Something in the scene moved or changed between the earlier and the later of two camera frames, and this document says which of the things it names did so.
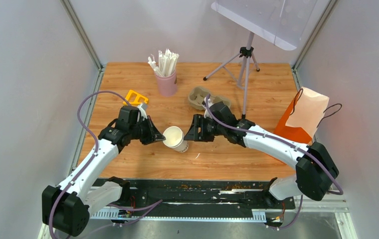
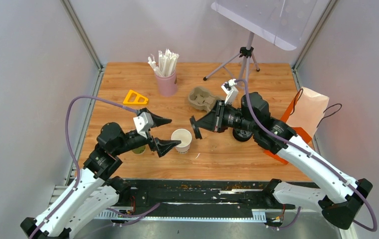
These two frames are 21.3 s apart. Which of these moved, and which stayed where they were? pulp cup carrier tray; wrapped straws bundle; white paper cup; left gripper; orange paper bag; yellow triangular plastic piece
Moved: white paper cup; left gripper
Stayed: orange paper bag; wrapped straws bundle; pulp cup carrier tray; yellow triangular plastic piece
